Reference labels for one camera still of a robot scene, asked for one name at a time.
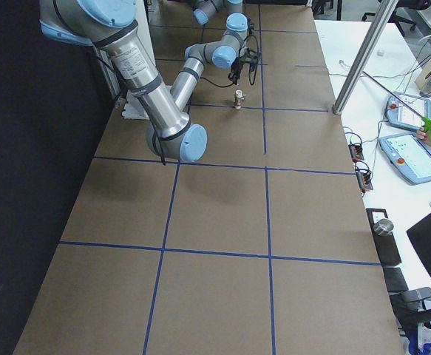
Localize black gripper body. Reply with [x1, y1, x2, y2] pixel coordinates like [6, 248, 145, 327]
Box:
[229, 58, 244, 77]

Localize white brass PPR valve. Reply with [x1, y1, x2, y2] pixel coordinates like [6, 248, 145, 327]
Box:
[234, 89, 246, 109]

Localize green handled reacher grabber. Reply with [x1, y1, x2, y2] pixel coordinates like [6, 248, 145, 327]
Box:
[363, 71, 431, 140]

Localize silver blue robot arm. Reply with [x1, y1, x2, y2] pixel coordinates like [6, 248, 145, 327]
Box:
[39, 1, 251, 162]
[189, 0, 244, 26]

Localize far orange black connector box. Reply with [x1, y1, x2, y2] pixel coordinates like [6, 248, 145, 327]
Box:
[348, 134, 364, 163]

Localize orange black connector box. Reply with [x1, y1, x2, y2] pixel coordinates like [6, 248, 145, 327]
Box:
[348, 134, 364, 163]
[354, 161, 373, 193]

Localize near orange black connector box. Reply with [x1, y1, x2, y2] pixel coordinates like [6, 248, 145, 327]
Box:
[354, 161, 373, 193]

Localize far teach pendant tablet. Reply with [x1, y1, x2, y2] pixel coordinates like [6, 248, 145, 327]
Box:
[385, 92, 431, 131]

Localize teach pendant tablet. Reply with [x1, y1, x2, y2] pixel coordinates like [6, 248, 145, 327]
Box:
[385, 92, 431, 131]
[379, 133, 431, 185]

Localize near teach pendant tablet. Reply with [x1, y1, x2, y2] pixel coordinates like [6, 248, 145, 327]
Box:
[379, 133, 431, 185]

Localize round steel weight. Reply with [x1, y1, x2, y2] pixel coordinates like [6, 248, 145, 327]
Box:
[373, 218, 394, 236]

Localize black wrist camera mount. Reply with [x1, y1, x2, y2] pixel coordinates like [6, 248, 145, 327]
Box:
[239, 48, 261, 71]

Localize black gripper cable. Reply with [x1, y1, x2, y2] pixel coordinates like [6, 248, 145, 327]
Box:
[200, 21, 261, 89]

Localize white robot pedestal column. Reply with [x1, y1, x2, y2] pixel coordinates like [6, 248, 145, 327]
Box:
[122, 0, 155, 121]

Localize aluminium frame post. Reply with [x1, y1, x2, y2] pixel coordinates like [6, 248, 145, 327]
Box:
[332, 0, 398, 115]

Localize black flat base plate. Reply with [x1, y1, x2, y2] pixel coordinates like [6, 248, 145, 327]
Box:
[366, 208, 401, 267]

